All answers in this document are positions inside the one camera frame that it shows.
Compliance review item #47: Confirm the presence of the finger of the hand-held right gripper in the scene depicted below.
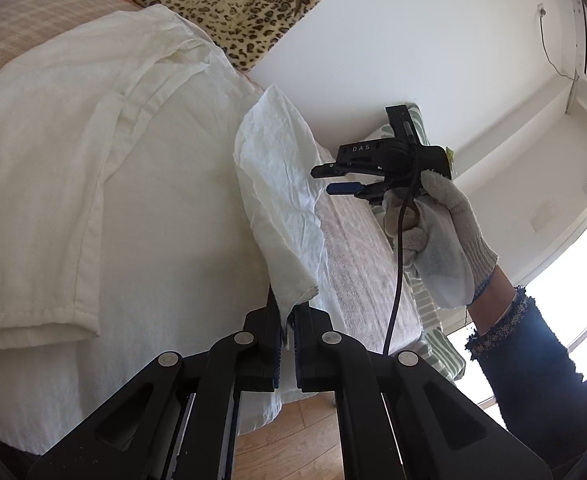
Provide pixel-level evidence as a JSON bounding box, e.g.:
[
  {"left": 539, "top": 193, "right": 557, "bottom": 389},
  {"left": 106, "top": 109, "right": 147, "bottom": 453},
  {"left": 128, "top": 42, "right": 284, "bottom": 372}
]
[
  {"left": 326, "top": 181, "right": 389, "bottom": 204},
  {"left": 311, "top": 161, "right": 357, "bottom": 179}
]

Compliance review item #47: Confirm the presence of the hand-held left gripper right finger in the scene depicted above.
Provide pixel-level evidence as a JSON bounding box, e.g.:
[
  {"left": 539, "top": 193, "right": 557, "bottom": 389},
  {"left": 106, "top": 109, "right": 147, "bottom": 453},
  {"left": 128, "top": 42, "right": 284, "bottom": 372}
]
[{"left": 293, "top": 304, "right": 554, "bottom": 480}]

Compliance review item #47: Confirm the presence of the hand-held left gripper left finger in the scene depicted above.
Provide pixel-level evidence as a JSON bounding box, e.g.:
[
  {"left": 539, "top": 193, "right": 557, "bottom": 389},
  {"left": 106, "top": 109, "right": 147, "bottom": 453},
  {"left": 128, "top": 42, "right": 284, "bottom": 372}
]
[{"left": 26, "top": 285, "right": 282, "bottom": 480}]

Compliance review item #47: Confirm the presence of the white long-sleeved shirt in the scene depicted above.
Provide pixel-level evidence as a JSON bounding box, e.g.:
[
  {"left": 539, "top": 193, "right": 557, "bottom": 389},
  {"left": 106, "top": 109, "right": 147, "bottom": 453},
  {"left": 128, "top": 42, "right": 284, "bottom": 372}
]
[{"left": 0, "top": 4, "right": 327, "bottom": 456}]

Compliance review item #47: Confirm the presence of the person's right forearm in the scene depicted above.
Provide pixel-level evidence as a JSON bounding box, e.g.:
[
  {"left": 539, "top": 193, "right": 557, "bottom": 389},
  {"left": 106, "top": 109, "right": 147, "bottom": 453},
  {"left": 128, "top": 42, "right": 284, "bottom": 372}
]
[{"left": 463, "top": 260, "right": 587, "bottom": 466}]

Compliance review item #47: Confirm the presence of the person's right hand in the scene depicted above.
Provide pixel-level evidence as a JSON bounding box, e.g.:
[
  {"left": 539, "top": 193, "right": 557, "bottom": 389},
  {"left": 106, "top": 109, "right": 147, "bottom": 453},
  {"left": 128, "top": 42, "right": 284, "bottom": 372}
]
[{"left": 382, "top": 169, "right": 499, "bottom": 311}]

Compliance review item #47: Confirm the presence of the leopard print cushion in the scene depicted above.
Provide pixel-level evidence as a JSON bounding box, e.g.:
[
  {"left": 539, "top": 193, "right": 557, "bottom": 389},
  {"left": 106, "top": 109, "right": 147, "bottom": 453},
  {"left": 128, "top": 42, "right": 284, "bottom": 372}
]
[{"left": 132, "top": 0, "right": 327, "bottom": 73}]

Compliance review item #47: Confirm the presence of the pink plaid blanket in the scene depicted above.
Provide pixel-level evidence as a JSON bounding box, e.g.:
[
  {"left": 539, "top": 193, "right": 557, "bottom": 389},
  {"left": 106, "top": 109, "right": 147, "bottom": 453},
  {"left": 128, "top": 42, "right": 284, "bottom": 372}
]
[{"left": 0, "top": 0, "right": 421, "bottom": 361}]

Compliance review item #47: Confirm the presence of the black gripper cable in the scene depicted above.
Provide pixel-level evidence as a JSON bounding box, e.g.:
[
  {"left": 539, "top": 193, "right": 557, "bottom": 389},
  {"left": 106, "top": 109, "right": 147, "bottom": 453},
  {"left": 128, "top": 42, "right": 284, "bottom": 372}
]
[{"left": 383, "top": 120, "right": 421, "bottom": 357}]

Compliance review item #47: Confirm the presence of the air conditioner power cord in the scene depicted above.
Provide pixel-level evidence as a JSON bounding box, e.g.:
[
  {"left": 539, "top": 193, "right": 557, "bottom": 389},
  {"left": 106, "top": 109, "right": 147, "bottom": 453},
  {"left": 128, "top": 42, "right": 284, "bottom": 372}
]
[{"left": 538, "top": 4, "right": 581, "bottom": 81}]

